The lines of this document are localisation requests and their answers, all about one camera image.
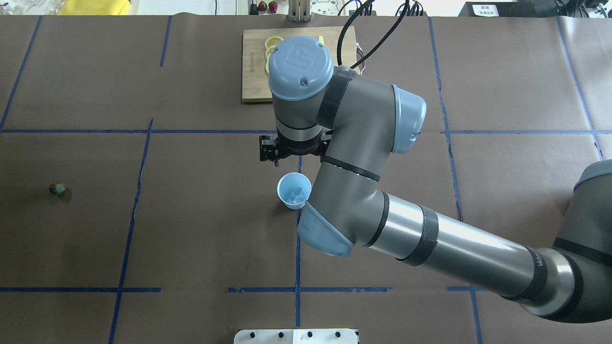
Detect red toy strawberry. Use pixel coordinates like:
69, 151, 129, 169
49, 182, 67, 196

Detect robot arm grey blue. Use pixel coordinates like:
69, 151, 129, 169
260, 36, 611, 323

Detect light blue cup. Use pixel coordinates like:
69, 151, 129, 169
277, 172, 312, 210

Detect spare red strawberries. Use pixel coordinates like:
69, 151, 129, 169
256, 0, 278, 14

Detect wooden cutting board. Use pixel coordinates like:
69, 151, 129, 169
242, 26, 342, 104

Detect lemon slices row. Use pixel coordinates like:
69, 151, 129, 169
264, 36, 284, 75

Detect bear sticker sheet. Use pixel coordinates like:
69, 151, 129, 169
309, 0, 341, 16

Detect yellow cloth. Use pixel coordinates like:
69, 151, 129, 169
58, 0, 131, 15

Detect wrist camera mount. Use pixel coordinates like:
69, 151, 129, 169
259, 130, 334, 166

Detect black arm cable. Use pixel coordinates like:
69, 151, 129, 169
337, 0, 412, 72

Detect white camera post with base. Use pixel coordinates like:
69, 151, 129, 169
233, 328, 360, 344

